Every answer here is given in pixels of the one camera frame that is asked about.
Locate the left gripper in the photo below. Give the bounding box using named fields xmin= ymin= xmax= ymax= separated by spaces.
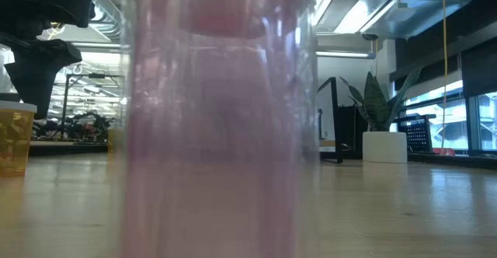
xmin=0 ymin=0 xmax=96 ymax=120

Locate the large orange medicine bottle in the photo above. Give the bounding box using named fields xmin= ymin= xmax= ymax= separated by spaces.
xmin=107 ymin=127 xmax=126 ymax=154
xmin=0 ymin=100 xmax=39 ymax=178

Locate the small pink medicine bottle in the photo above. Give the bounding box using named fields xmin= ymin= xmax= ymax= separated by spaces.
xmin=120 ymin=0 xmax=321 ymax=258

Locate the distant robot workstation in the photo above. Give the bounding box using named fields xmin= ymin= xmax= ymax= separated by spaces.
xmin=33 ymin=111 xmax=112 ymax=143

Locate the ceiling strip light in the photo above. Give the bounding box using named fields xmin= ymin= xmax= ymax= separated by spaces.
xmin=316 ymin=50 xmax=377 ymax=60

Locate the black background cabinet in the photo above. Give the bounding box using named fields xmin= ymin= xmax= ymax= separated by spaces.
xmin=335 ymin=105 xmax=368 ymax=160

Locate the potted snake plant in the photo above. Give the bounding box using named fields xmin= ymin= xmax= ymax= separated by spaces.
xmin=339 ymin=66 xmax=424 ymax=165

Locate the black perforated cart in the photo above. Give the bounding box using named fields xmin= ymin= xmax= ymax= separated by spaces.
xmin=395 ymin=113 xmax=438 ymax=154

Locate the black background rig frame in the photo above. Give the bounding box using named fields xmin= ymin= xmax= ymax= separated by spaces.
xmin=60 ymin=72 xmax=125 ymax=138

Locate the yellow black ceiling cord reel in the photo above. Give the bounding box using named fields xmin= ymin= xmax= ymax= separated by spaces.
xmin=48 ymin=22 xmax=66 ymax=40

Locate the round silver ventilation duct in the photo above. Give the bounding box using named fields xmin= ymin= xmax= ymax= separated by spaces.
xmin=69 ymin=0 xmax=125 ymax=44

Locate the black aluminium rig frame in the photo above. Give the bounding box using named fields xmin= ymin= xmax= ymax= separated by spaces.
xmin=29 ymin=143 xmax=497 ymax=170

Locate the wooden shelf with black frame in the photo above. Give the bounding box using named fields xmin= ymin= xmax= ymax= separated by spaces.
xmin=317 ymin=76 xmax=345 ymax=165

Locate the rectangular silver ventilation duct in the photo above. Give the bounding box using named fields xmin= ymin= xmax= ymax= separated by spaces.
xmin=316 ymin=0 xmax=477 ymax=41

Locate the yellow hanging cable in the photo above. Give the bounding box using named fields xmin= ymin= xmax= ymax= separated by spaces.
xmin=441 ymin=0 xmax=450 ymax=150

